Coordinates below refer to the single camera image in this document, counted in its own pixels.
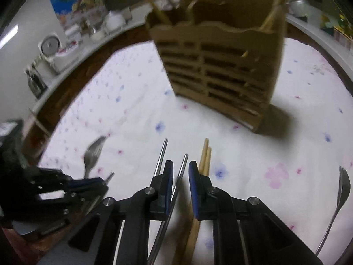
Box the yellow green bottles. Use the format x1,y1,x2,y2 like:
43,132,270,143
321,9,345,32

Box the small metal fork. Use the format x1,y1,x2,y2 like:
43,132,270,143
314,166,351,257

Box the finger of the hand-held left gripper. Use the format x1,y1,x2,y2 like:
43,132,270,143
29,167,107,191
34,186,110,216

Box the metal pot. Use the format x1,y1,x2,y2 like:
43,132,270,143
288,0,311,17

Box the white rice cooker open lid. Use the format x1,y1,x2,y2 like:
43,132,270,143
37,33,80,74

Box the white floral tablecloth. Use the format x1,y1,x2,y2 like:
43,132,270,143
39,37,353,265

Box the wooden utensil holder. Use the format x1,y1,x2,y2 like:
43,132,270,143
145,0,287,133

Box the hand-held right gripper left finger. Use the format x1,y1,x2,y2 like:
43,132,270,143
68,159,175,265

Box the round white cooker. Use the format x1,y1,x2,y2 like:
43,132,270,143
105,10,124,31

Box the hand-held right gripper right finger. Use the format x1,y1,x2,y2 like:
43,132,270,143
188,161,324,265

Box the large metal fork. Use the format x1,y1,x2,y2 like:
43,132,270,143
83,136,107,179

